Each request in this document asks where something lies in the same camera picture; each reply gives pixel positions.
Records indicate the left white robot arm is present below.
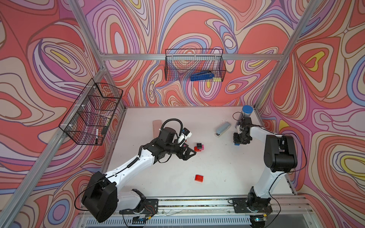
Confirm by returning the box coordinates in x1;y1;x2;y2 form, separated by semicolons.
80;127;196;223

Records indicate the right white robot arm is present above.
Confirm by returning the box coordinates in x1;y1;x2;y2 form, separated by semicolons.
228;117;304;215

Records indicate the red lego brick back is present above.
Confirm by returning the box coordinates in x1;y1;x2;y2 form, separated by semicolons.
194;146;201;152

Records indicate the red lego brick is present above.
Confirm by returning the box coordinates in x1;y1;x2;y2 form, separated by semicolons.
194;146;201;152
194;174;204;182

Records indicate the red lego brick front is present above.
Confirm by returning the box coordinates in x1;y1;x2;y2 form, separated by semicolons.
194;174;204;182

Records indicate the grey small case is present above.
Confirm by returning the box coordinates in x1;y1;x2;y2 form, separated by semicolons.
214;122;231;137

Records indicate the blue capped clear cylinder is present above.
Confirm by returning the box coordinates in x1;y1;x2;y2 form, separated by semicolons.
239;105;254;120

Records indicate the pink plastic case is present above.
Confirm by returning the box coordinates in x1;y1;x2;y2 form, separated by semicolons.
152;120;162;139

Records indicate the blue object in basket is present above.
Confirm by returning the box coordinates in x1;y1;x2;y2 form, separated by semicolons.
190;71;214;81

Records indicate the black wire basket back wall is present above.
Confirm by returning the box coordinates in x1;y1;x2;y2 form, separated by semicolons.
164;47;226;82

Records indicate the black wire basket wall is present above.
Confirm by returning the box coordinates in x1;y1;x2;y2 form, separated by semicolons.
59;79;123;146
164;47;226;82

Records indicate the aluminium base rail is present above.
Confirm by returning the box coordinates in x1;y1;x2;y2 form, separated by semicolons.
72;195;321;228

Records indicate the black wire basket left wall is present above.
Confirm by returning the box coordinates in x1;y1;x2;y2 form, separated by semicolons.
59;79;123;146

